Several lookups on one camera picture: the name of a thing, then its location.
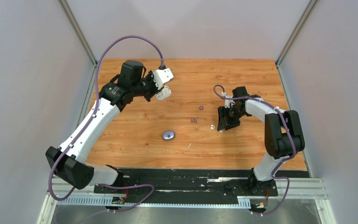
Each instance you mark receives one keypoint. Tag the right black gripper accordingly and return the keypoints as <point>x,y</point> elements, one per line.
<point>222,124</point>

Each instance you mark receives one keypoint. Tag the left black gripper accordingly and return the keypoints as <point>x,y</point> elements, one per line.
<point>150,76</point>

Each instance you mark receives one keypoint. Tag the white earbud charging case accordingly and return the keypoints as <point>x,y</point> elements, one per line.
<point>164,93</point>

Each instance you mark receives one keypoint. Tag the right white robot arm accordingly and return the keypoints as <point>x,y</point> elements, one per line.
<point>283,135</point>

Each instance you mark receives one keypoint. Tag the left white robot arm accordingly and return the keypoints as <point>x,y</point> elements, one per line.
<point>68,161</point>

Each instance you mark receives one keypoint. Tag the purple earbud charging case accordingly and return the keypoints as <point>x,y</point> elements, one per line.
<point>168,135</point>

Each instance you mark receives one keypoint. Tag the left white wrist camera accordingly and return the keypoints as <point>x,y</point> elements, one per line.
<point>163,76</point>

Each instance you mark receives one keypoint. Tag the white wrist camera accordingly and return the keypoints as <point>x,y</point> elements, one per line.
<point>163,76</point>
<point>228,100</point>

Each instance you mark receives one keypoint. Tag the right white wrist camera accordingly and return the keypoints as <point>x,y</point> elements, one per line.
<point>228,100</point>

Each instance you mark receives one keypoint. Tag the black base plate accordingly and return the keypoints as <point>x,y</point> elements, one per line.
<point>197,186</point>

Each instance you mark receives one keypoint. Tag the aluminium frame rail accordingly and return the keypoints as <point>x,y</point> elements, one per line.
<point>288,189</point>

